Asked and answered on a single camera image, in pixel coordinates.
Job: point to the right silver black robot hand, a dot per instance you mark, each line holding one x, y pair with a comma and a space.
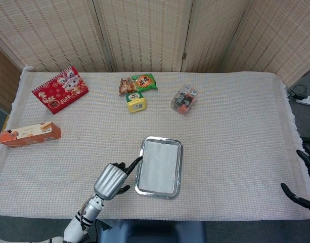
307, 200

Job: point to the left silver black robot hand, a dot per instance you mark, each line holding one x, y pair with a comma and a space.
110, 181

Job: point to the white paper sheet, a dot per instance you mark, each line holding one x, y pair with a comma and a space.
158, 167

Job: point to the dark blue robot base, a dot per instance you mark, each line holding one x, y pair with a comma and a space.
152, 231

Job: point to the silver metal tray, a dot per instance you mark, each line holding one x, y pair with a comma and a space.
181, 162

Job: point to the yellow tub with green label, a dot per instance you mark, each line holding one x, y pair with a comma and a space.
136, 103

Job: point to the orange biscuit box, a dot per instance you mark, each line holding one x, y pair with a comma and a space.
30, 135

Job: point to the white power strip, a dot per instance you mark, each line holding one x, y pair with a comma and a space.
307, 100

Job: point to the white woven tablecloth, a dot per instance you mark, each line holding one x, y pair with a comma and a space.
220, 152

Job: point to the green snack bag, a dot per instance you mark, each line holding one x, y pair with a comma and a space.
138, 83

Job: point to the red desk calendar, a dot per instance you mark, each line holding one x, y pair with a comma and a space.
60, 91

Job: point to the clear plastic candy bag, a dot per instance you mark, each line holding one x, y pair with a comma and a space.
185, 100

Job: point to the brass screen hinge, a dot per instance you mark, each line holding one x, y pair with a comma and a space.
184, 56

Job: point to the beige woven folding screen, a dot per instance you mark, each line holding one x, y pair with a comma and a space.
144, 33

